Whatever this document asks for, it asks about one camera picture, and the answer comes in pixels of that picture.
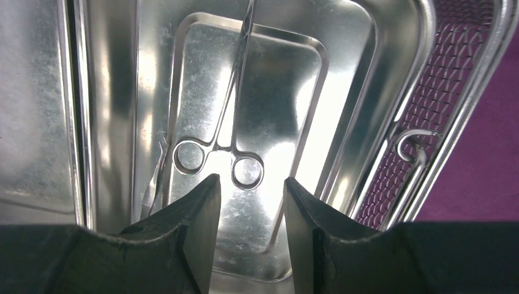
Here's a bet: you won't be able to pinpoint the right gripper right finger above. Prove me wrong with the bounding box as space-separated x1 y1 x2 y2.
283 178 518 293

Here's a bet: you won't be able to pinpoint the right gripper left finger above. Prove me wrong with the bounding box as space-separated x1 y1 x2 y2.
1 174 221 293

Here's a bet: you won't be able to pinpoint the steel surgical forceps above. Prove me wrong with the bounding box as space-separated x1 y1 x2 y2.
173 1 264 190

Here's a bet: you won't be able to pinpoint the steel instrument tray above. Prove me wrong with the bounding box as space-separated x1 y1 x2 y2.
1 1 518 293

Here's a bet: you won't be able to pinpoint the purple cloth wrap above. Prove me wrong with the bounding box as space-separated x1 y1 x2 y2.
356 28 519 228

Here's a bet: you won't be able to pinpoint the steel tissue forceps in tray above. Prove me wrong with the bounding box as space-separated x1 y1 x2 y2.
140 135 169 221

